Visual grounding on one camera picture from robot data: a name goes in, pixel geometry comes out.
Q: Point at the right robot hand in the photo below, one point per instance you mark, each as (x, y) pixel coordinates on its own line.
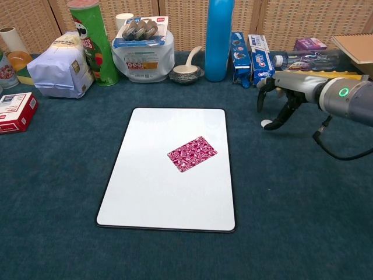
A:
(297, 84)

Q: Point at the small white round disc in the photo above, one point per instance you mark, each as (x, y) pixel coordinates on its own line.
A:
(264, 124)

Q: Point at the pink patterned paper card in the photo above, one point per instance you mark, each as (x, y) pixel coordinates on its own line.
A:
(192, 154)

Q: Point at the white rectangular board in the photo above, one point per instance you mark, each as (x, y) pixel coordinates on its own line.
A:
(151, 186)

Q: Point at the clear plastic water bottle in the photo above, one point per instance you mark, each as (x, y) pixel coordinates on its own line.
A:
(309, 59)

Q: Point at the Crest toothpaste box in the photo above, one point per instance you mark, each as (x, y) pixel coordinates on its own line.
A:
(260, 64)

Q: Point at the purple box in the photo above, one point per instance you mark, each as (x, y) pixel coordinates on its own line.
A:
(310, 44)

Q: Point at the yellow mold tray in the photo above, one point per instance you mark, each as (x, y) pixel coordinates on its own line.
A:
(346, 75)

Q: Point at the blue Oreo box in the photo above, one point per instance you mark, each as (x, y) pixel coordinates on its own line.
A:
(240, 55)

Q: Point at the woven rattan folding screen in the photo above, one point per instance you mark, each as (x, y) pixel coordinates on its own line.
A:
(291, 17)

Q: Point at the brown spiral notebook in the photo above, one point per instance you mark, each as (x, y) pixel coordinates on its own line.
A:
(358, 49)

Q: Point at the blue bottle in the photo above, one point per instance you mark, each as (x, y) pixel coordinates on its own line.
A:
(218, 41)

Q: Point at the dark patterned bowl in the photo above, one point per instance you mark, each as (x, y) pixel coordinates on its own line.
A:
(186, 78)

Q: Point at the clear plastic container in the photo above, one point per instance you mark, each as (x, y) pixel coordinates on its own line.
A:
(145, 64)

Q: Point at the tape rolls blister pack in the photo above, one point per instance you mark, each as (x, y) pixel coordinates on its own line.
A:
(140, 29)

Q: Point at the white cylinder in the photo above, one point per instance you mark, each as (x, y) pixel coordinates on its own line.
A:
(121, 20)

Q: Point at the green Pringles can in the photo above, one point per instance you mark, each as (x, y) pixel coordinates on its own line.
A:
(99, 43)

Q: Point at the lavender paper bag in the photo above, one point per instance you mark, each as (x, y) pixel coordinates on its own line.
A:
(58, 67)

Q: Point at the yellow green sponge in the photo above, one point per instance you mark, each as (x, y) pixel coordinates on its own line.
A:
(24, 76)

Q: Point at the orange round object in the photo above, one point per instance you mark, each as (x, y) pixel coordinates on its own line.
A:
(20, 58)

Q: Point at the red and white box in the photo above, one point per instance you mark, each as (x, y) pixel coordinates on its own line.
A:
(16, 112)

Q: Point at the cream cardboard tube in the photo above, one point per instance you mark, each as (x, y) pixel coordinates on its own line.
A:
(11, 39)

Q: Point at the tin can with red print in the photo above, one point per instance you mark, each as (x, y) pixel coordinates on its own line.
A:
(7, 73)

